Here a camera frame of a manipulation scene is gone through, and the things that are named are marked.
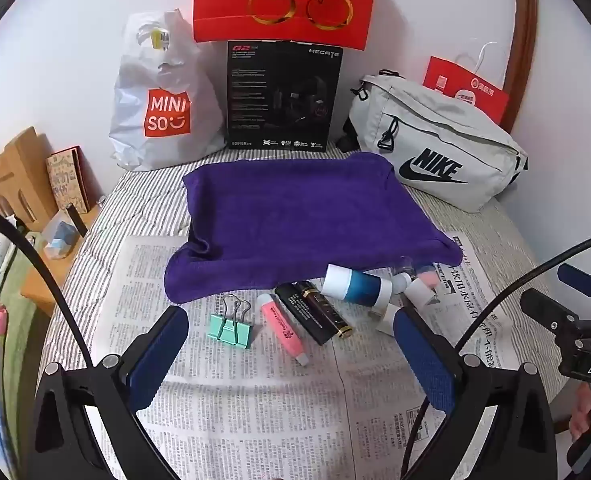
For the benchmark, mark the small white bottle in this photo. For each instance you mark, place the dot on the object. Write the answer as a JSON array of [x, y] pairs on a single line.
[[400, 284]]

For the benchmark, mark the white plastic shopping bag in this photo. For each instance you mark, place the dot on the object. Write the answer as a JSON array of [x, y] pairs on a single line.
[[135, 110]]

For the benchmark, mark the black and gold tube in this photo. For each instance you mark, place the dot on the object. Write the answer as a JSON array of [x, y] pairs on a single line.
[[325, 307]]

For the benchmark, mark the wooden bed frame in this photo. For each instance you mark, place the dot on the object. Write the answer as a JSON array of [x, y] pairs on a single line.
[[20, 170]]

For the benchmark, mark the purple towel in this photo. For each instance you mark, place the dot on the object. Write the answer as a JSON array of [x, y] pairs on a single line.
[[300, 210]]

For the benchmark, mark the black rectangular tube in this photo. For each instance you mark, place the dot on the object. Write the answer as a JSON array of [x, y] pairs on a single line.
[[300, 317]]

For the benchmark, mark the black headphone box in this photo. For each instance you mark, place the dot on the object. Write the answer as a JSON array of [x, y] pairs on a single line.
[[255, 100]]

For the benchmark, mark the red paper bag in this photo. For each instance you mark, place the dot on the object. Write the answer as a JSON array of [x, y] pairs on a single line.
[[480, 95]]

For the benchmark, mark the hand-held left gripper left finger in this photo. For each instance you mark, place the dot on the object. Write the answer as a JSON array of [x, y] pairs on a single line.
[[158, 355]]

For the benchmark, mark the person's right hand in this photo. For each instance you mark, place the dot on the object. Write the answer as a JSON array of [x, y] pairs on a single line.
[[583, 410]]

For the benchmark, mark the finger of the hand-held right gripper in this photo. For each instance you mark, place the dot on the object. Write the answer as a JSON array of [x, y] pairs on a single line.
[[545, 307], [578, 277]]

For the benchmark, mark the red gift bag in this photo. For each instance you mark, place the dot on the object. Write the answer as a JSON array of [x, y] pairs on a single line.
[[225, 10]]

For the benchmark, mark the newspaper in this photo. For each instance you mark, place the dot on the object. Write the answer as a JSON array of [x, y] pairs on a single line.
[[255, 400]]

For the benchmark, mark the small clear jar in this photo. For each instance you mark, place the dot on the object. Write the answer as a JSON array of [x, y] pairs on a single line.
[[406, 266]]

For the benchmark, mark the blue and white bottle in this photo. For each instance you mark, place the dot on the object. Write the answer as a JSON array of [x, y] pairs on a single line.
[[358, 285]]

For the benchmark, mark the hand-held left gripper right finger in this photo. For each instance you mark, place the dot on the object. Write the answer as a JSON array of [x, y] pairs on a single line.
[[423, 355]]

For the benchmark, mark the grey waist bag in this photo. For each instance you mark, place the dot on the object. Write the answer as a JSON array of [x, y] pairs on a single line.
[[450, 125]]

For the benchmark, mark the green binder clip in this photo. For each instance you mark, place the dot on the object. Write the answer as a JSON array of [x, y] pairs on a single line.
[[230, 332]]

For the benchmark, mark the clear jar with blue lid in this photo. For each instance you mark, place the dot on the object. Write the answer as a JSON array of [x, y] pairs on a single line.
[[428, 277]]

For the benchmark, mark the clear plastic box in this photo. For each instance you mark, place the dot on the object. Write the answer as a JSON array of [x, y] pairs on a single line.
[[60, 240]]

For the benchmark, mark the brown patterned book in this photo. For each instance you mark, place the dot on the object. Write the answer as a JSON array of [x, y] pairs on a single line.
[[67, 180]]

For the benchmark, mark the pink highlighter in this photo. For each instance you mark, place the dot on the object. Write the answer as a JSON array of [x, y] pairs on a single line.
[[283, 330]]

